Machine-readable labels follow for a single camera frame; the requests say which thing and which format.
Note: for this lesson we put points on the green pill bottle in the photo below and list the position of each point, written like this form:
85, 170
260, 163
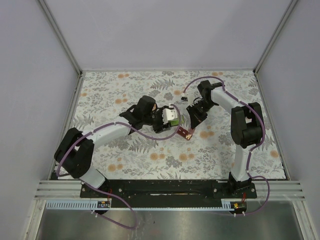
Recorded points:
175, 121

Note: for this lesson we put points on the white slotted cable duct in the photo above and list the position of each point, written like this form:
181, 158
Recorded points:
92, 205

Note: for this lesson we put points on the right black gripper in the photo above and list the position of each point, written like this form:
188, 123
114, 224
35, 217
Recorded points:
195, 118

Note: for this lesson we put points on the aluminium frame rail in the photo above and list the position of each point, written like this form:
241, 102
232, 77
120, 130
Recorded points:
71, 189

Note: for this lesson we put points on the floral table mat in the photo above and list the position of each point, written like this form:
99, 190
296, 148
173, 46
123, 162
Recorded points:
209, 154

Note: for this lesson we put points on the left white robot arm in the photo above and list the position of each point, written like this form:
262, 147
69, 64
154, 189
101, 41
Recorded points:
75, 152

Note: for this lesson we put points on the red pill organizer box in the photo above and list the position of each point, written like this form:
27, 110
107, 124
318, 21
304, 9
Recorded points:
185, 133

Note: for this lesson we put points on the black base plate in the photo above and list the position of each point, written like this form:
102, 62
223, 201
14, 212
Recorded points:
164, 194

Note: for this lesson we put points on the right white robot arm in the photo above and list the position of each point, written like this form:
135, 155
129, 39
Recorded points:
247, 128

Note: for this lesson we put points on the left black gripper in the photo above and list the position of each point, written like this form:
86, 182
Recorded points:
161, 127

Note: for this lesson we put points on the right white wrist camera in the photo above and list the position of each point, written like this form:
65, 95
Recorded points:
187, 98

